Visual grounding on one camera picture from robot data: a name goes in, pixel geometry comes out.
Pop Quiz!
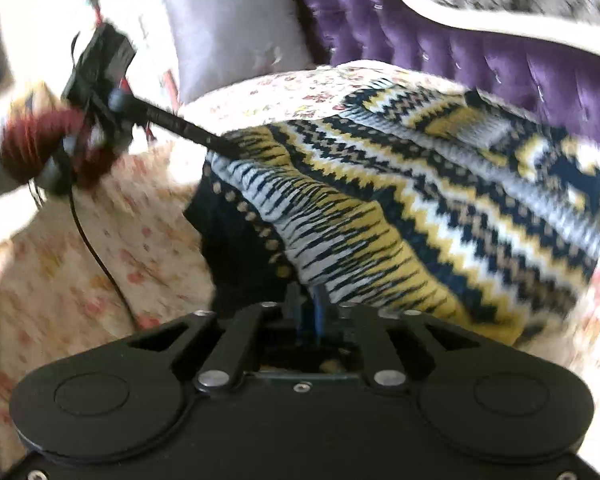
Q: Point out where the floral bedspread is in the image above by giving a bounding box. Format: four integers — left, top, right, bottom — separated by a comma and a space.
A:
0, 60, 600, 466

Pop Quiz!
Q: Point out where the patterned yellow navy knit sweater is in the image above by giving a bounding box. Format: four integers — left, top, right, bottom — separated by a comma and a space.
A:
182, 77, 600, 346

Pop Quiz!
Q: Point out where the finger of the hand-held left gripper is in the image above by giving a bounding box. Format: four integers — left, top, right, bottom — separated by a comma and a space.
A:
107, 87, 241, 160

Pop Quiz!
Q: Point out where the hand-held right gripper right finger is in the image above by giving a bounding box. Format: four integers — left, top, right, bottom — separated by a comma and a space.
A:
310, 285, 476, 392

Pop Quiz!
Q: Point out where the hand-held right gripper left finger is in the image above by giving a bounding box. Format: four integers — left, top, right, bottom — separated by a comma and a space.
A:
127, 285, 311, 392

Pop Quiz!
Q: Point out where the purple tufted sofa white frame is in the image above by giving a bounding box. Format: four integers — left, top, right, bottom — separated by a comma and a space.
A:
257, 0, 600, 156

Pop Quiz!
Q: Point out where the black cable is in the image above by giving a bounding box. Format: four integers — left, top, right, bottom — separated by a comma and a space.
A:
67, 190, 141, 333

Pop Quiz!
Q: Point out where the grey pillow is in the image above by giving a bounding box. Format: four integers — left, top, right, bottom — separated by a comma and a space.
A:
162, 0, 316, 106

